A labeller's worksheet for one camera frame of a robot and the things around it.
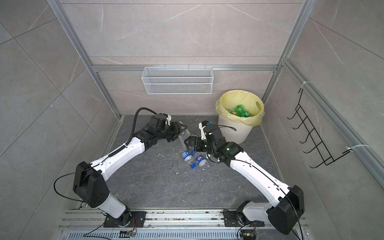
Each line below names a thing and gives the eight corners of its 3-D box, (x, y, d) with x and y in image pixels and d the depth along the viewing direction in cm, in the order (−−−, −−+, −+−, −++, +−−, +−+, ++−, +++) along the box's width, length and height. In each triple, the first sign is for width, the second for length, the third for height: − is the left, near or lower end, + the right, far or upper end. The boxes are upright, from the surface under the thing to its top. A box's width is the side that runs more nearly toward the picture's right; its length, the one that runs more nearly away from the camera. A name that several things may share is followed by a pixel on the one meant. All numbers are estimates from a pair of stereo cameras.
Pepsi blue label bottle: (200, 168, 90) (200, 166, 88) (194, 160, 94) (194, 157, 92) (207, 164, 92) (207, 162, 90) (200, 156, 96) (200, 153, 94)
